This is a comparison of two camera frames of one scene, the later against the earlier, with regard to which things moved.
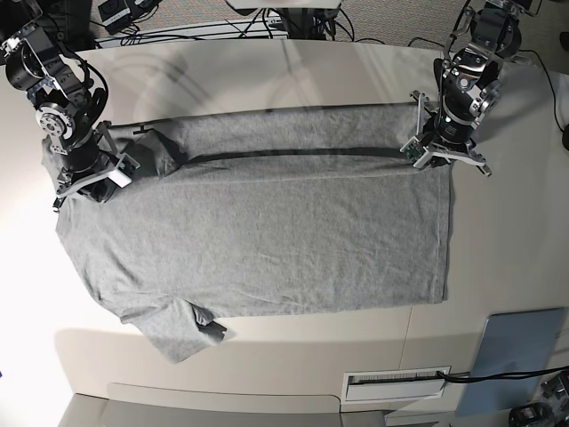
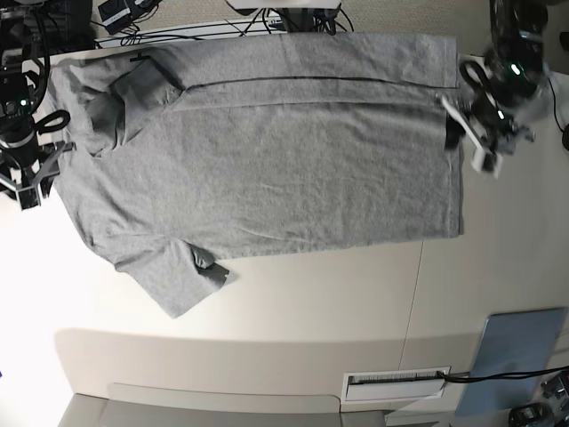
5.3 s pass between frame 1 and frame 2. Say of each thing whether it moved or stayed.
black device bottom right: stayed
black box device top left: stayed
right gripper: moved
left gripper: moved
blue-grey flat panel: stayed
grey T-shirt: moved
